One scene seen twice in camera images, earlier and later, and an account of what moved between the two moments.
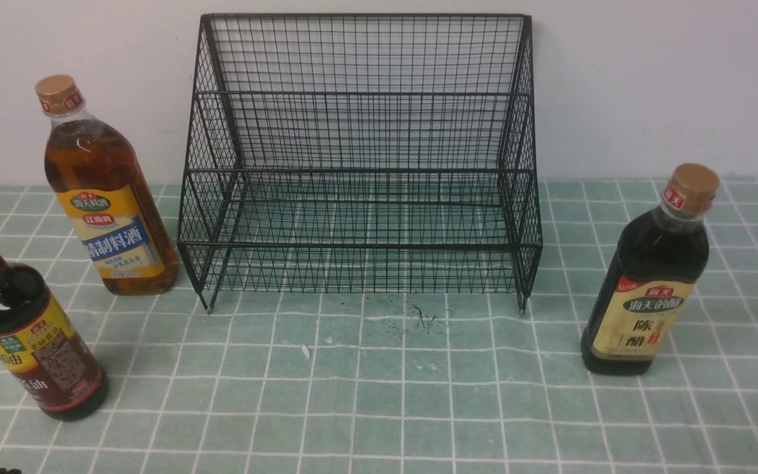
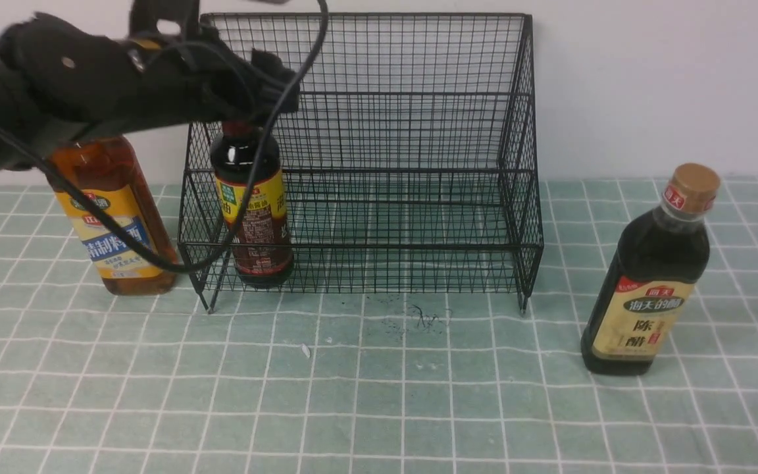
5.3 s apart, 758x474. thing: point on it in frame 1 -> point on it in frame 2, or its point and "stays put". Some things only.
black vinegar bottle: (655, 263) stays put
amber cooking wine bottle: (98, 174) stays put
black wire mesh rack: (361, 153) stays put
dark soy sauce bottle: (8, 308) -> (245, 162)
